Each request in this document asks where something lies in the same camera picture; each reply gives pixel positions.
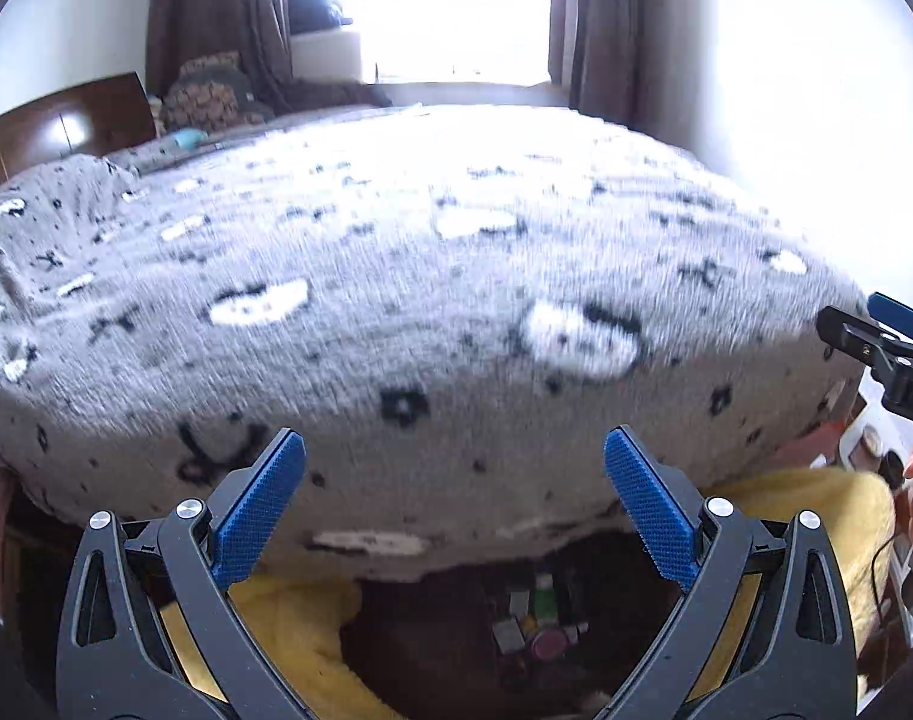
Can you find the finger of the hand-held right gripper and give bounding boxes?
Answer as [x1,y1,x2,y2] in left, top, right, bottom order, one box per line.
[816,306,913,372]
[869,292,913,342]

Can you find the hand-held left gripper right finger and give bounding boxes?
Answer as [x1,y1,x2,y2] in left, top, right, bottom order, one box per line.
[599,425,858,720]

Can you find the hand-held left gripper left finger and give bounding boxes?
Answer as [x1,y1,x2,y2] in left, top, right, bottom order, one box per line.
[55,427,330,720]

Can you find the dark bin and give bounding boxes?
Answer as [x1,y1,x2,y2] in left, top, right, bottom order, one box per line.
[340,532,686,720]

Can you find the white cluttered box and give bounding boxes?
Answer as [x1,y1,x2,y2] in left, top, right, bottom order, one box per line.
[839,388,911,485]

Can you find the yellow fluffy blanket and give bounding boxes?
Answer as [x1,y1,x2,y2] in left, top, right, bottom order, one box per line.
[157,469,896,720]

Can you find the grey patterned fluffy blanket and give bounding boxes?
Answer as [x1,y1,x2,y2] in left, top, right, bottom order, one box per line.
[0,101,873,582]

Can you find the brown curtain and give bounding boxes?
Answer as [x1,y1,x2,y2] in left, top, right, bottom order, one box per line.
[148,0,294,110]
[548,0,680,130]

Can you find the dark patterned pillow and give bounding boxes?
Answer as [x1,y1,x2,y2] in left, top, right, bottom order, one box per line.
[160,52,275,134]

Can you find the brown wooden headboard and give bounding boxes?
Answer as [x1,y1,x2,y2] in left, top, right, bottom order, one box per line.
[0,73,158,202]

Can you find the dark bag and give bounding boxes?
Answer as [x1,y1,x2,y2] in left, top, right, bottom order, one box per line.
[287,0,354,35]

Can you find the bright window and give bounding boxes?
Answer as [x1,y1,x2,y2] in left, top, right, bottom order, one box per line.
[286,0,555,85]

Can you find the black cable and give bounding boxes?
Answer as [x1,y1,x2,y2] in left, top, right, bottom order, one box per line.
[867,480,902,620]

